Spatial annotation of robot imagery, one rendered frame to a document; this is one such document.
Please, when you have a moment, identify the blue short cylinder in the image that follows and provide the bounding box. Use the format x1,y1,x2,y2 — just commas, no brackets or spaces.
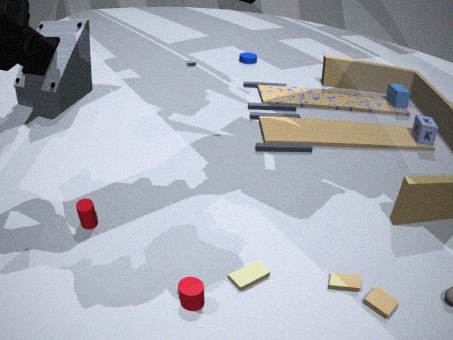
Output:
239,52,257,64

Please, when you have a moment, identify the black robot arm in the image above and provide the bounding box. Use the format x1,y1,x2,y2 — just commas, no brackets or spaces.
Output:
0,0,60,76

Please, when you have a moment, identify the red cylinder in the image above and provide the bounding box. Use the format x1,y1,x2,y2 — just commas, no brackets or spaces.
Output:
178,276,204,311
76,199,98,230

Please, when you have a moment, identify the pale yellow flat block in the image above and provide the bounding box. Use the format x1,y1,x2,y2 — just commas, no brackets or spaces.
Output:
228,259,270,291

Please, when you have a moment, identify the tan rectangular block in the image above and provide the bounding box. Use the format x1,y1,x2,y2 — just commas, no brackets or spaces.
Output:
362,285,399,319
327,272,362,292

